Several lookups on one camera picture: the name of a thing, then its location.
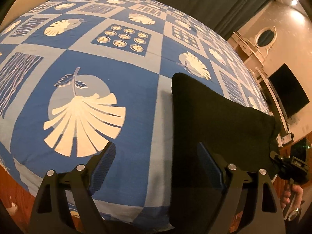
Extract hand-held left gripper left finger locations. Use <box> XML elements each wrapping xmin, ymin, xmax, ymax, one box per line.
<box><xmin>29</xmin><ymin>141</ymin><xmax>117</xmax><ymax>234</ymax></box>

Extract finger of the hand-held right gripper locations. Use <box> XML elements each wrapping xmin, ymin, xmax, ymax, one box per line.
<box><xmin>269</xmin><ymin>151</ymin><xmax>285</xmax><ymax>163</ymax></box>

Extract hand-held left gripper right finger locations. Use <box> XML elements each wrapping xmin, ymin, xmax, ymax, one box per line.
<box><xmin>197</xmin><ymin>142</ymin><xmax>285</xmax><ymax>234</ymax></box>

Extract black pants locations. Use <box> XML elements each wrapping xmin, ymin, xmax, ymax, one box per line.
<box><xmin>168</xmin><ymin>73</ymin><xmax>282</xmax><ymax>234</ymax></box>

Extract person's right hand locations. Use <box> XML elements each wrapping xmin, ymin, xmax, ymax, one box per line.
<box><xmin>280</xmin><ymin>185</ymin><xmax>304</xmax><ymax>222</ymax></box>

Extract silver wristwatch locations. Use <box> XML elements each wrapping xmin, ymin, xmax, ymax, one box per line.
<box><xmin>288</xmin><ymin>207</ymin><xmax>302</xmax><ymax>222</ymax></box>

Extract black flat television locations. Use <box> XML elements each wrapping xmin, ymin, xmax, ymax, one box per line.
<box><xmin>268</xmin><ymin>63</ymin><xmax>310</xmax><ymax>119</ymax></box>

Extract blue patterned bedsheet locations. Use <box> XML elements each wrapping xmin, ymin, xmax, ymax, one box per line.
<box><xmin>0</xmin><ymin>0</ymin><xmax>273</xmax><ymax>232</ymax></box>

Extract white vanity with oval mirror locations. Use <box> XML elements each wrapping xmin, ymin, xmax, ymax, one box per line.
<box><xmin>231</xmin><ymin>26</ymin><xmax>277</xmax><ymax>67</ymax></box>

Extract dark green curtain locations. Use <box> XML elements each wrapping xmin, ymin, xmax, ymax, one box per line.
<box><xmin>129</xmin><ymin>0</ymin><xmax>278</xmax><ymax>41</ymax></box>

